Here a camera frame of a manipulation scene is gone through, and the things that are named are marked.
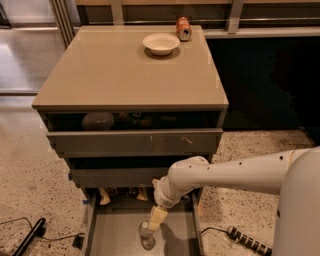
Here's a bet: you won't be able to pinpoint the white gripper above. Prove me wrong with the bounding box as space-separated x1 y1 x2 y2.
148 176 191 232

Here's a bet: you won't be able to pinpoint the clear plastic water bottle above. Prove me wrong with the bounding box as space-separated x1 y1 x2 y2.
139 221 156 251

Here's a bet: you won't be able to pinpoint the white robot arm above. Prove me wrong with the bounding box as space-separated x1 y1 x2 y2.
153 147 320 256

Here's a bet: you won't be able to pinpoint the grey open bottom drawer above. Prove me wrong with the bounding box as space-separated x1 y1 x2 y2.
81 191 204 256

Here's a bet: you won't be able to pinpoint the snack bag in bottom drawer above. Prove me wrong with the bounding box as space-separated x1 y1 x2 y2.
98 187 148 205

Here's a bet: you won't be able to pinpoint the grey top drawer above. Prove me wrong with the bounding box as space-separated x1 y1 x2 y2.
47 128 223 158

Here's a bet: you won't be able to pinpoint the grey middle drawer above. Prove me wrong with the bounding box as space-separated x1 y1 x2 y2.
70 167 169 188

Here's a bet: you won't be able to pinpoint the dark items in top drawer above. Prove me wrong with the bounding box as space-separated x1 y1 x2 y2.
114 111 181 130

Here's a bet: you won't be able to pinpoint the brown round object in drawer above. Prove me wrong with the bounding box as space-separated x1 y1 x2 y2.
81 112 114 131

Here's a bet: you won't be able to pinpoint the grey three-drawer cabinet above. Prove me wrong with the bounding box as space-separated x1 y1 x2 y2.
31 24 230 201

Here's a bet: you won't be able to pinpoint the black power strip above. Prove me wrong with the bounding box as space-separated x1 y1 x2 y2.
227 226 272 256

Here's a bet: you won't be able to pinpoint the black power adapter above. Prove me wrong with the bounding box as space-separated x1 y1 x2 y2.
72 235 84 249

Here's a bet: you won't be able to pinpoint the black bar on floor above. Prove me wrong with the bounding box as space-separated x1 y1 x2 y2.
13 218 46 256

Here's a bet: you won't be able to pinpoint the white paper bowl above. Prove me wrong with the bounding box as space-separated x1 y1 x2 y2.
143 33 180 56

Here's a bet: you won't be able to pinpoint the orange soda can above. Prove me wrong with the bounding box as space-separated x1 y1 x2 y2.
176 17 192 41

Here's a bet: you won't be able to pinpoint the black cable on floor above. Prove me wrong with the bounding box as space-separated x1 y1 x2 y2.
0 217 84 242

